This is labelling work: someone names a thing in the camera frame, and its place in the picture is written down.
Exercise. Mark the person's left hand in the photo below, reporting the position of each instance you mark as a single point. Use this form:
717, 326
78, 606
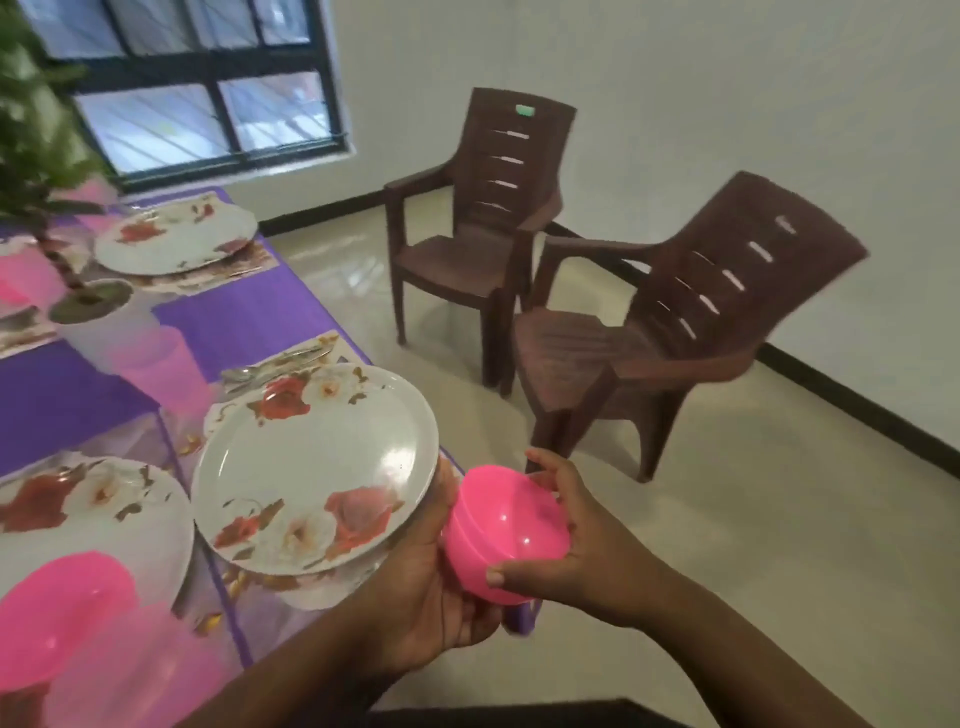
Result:
420, 600

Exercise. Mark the person's right hand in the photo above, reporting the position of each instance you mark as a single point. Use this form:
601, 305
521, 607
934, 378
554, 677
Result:
607, 577

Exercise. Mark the stack of pink bowls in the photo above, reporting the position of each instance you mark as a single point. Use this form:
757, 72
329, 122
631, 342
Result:
510, 525

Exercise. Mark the steel table knife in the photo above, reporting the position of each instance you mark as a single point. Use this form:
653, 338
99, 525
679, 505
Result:
300, 364

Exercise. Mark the steel spoon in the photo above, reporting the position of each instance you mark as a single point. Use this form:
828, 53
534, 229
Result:
238, 373

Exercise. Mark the person's right forearm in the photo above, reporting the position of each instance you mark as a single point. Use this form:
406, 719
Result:
750, 652

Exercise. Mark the person's dark clothing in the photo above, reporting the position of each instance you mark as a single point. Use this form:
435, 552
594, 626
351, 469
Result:
525, 716

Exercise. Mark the brown plastic chair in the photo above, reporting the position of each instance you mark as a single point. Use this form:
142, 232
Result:
457, 255
585, 360

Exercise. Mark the purple cloth table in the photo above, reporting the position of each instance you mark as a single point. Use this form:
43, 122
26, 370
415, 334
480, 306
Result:
247, 315

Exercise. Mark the green plant with white pot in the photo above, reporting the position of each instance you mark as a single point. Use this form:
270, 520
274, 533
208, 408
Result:
97, 330

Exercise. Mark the black barred window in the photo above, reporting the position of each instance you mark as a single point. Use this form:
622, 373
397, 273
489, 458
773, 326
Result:
202, 75

